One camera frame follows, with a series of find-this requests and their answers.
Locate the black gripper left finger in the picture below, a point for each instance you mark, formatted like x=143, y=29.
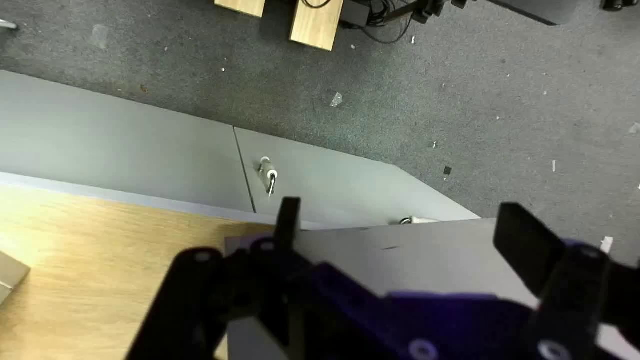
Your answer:
x=204, y=290

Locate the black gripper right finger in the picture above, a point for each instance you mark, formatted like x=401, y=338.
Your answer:
x=578, y=289

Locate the silver cabinet lock with key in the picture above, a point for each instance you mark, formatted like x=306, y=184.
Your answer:
x=268, y=175

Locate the grey metal file cabinet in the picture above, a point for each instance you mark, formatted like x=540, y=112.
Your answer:
x=76, y=136

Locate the light wooden desk top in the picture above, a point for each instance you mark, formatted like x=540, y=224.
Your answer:
x=94, y=269

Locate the grey box at edge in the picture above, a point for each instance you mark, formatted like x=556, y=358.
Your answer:
x=12, y=275

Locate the light wooden furniture leg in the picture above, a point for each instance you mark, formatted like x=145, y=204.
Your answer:
x=316, y=23

